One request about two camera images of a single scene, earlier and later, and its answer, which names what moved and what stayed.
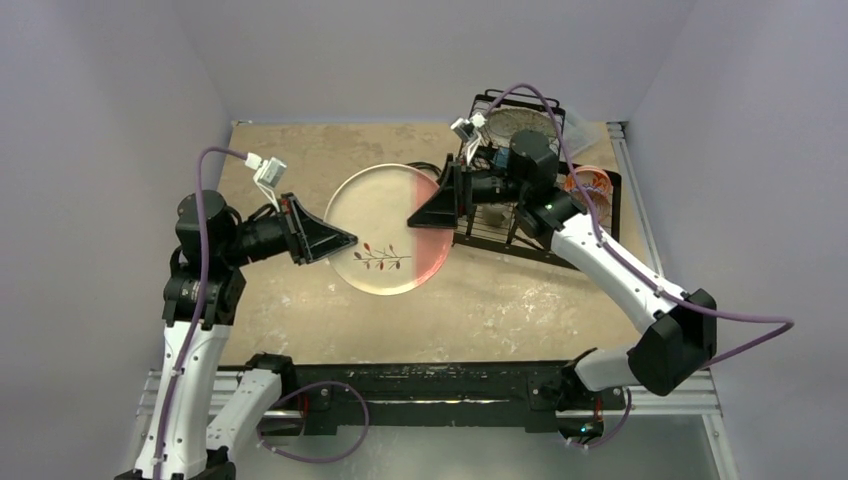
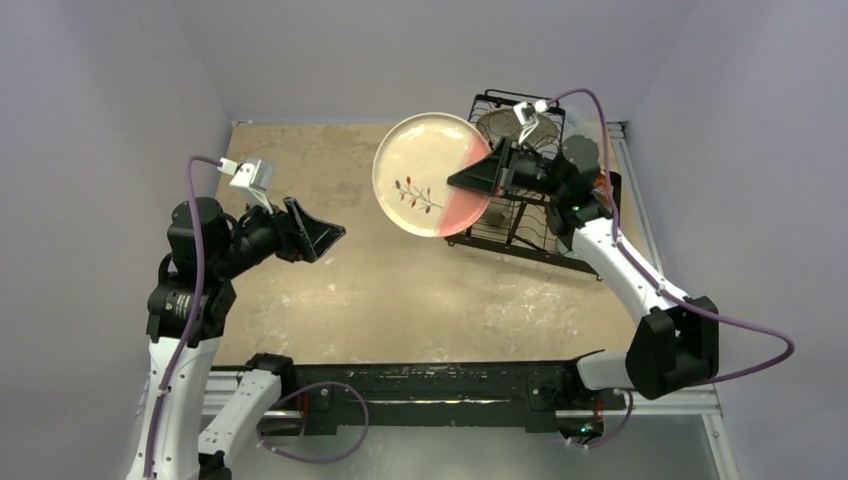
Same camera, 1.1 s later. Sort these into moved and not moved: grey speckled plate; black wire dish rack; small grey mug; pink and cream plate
Moved: pink and cream plate
Not moved: small grey mug; grey speckled plate; black wire dish rack
